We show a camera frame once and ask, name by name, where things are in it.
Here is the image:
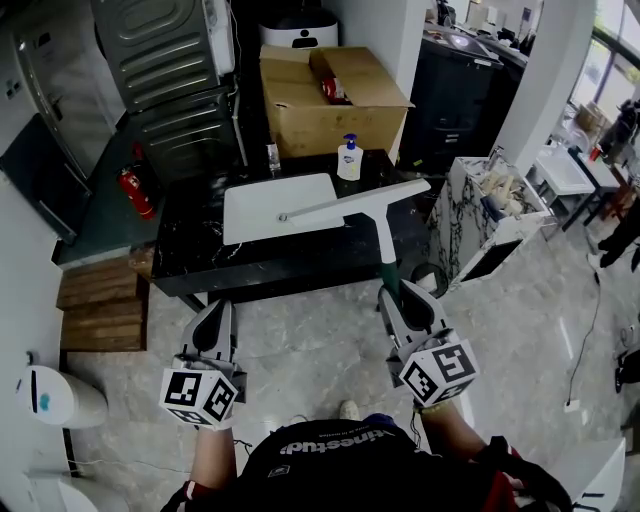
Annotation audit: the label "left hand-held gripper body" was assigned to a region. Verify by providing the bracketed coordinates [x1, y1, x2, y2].
[159, 344, 249, 431]

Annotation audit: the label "person's right forearm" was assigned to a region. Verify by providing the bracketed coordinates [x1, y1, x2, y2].
[418, 399, 489, 464]

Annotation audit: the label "round black waste bin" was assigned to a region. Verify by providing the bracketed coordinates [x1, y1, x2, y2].
[409, 262, 451, 301]

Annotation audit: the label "glass window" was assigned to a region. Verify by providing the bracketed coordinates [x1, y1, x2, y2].
[569, 0, 640, 119]

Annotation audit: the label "beige rolls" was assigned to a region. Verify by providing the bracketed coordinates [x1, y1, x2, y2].
[479, 169, 532, 216]

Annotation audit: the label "stack of wooden planks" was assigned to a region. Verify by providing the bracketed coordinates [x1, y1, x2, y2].
[55, 257, 151, 354]

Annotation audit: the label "white bin with blue spot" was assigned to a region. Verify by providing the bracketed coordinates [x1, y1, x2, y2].
[14, 352, 109, 430]

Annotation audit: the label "white squeegee with dark handle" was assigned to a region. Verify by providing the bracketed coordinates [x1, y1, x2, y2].
[276, 178, 432, 301]

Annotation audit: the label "white sink basin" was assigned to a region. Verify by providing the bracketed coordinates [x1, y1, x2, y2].
[222, 172, 347, 246]

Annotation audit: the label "black flat panel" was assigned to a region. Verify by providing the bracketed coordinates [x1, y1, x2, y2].
[0, 112, 95, 246]

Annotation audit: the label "black floor cable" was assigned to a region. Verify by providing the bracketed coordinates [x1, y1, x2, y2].
[567, 269, 604, 404]

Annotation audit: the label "silver metal door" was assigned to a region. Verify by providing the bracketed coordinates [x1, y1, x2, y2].
[9, 19, 126, 182]

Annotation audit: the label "white hose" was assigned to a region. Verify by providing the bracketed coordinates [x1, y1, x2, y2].
[228, 74, 250, 167]

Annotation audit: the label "large cardboard box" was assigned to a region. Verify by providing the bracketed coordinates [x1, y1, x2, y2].
[258, 43, 416, 160]

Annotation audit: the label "black marble table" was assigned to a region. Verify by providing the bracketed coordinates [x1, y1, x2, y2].
[149, 148, 439, 311]

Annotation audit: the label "white round appliance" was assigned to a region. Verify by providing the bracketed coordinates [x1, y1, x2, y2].
[258, 9, 340, 50]

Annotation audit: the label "red packet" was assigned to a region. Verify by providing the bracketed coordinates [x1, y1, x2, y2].
[321, 77, 354, 106]

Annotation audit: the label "white utility sink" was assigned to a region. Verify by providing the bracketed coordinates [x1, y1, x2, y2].
[533, 144, 596, 197]

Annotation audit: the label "tall black cabinet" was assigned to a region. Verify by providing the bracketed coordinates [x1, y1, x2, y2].
[399, 29, 530, 176]

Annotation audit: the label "white marble cabinet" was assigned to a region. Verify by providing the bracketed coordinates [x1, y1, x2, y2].
[428, 155, 559, 294]

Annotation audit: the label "grey ribbed metal appliance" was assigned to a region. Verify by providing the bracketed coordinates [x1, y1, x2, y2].
[89, 0, 224, 114]

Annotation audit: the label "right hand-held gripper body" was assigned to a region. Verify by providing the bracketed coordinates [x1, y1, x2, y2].
[387, 327, 481, 407]

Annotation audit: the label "person's left forearm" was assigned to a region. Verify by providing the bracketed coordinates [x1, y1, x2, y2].
[188, 424, 239, 494]

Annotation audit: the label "soap bottle with blue pump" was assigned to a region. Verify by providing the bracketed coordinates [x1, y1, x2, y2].
[336, 132, 362, 182]

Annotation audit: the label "dark ribbed metal appliance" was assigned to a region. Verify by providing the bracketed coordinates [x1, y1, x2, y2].
[124, 84, 249, 187]

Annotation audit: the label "person's black red jersey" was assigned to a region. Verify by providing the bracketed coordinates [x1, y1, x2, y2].
[144, 413, 574, 512]

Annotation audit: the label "red fire extinguisher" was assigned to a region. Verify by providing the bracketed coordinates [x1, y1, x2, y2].
[117, 143, 159, 221]

